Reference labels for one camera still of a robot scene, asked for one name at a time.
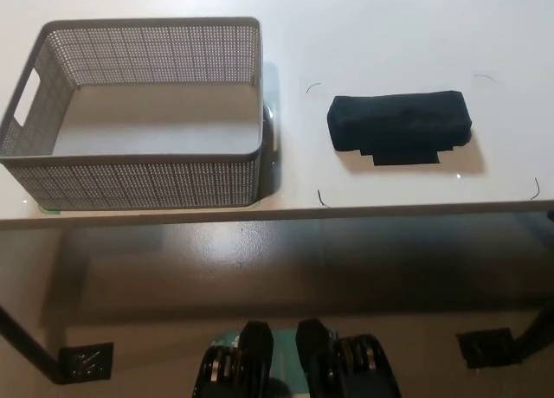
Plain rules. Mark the grey perforated plastic basket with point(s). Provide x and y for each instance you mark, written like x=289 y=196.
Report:
x=130 y=181

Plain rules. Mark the black ribbed robot body block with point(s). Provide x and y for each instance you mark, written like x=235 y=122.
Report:
x=316 y=346
x=255 y=350

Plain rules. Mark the black robot feet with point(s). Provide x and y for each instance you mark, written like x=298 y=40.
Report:
x=283 y=363

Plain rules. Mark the green tape strip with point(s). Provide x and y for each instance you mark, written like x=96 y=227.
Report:
x=48 y=208

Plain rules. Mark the black table foot plate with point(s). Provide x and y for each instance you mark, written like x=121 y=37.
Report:
x=487 y=348
x=86 y=362

